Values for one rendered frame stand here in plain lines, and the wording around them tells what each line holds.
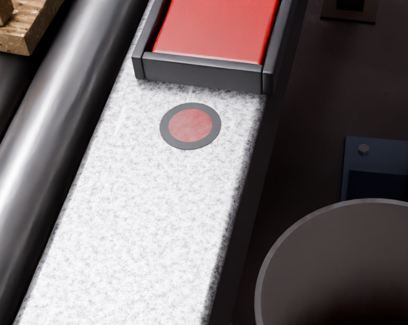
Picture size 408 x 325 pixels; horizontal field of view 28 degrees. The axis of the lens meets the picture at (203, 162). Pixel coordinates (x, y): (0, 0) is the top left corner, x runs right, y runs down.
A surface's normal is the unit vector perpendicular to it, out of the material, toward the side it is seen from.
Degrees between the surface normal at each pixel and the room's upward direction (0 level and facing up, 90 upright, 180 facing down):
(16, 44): 90
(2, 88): 58
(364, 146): 0
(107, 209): 0
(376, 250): 87
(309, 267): 87
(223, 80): 90
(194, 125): 0
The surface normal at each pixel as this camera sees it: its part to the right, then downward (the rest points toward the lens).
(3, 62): 0.57, -0.38
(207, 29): -0.07, -0.62
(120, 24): 0.79, -0.21
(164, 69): -0.24, 0.77
